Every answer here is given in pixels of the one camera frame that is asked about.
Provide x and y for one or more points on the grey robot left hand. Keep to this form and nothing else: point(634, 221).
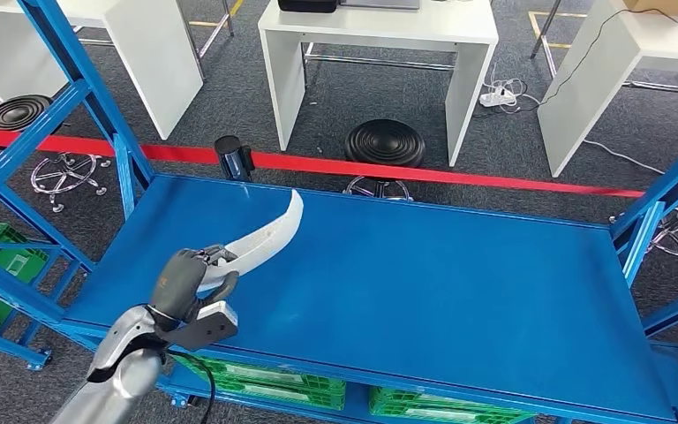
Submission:
point(178, 287)

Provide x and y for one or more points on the white curved plastic part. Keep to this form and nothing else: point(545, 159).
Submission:
point(263, 240)

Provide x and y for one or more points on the large blue steel shelf rack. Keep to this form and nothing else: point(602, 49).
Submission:
point(403, 281)

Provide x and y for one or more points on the small blue wheeled rack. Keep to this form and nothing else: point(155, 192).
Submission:
point(0, 342)

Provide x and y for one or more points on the white desk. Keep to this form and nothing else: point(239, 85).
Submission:
point(374, 29)
point(596, 88)
point(140, 58)

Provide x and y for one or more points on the red barrier belt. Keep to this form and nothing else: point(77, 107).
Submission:
point(432, 174)

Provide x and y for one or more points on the black device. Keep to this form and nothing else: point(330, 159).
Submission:
point(307, 5)

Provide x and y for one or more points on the grey laptop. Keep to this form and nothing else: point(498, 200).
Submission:
point(380, 4)

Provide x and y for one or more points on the white power strip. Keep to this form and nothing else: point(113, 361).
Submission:
point(498, 98)

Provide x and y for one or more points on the cardboard box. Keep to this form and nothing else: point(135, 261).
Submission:
point(658, 6)

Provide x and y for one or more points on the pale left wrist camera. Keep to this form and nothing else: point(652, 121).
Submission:
point(219, 316)

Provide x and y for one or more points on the black barrier post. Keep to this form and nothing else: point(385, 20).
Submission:
point(231, 158)

